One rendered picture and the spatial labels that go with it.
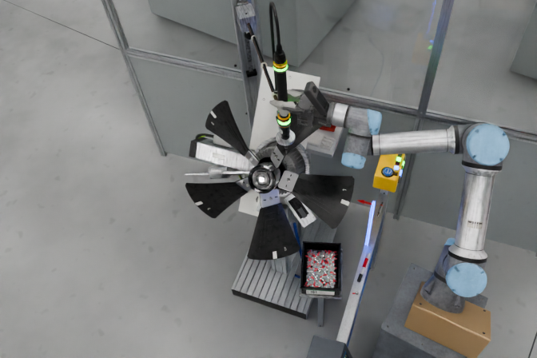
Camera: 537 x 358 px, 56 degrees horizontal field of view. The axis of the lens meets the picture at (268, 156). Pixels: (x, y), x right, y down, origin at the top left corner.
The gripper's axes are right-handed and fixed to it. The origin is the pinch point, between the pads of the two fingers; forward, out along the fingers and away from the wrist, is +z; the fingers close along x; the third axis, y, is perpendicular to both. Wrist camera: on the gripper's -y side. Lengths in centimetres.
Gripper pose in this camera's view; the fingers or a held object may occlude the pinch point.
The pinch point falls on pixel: (275, 96)
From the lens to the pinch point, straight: 170.5
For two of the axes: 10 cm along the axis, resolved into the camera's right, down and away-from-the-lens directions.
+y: 0.7, 6.1, 7.9
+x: 3.5, -7.5, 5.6
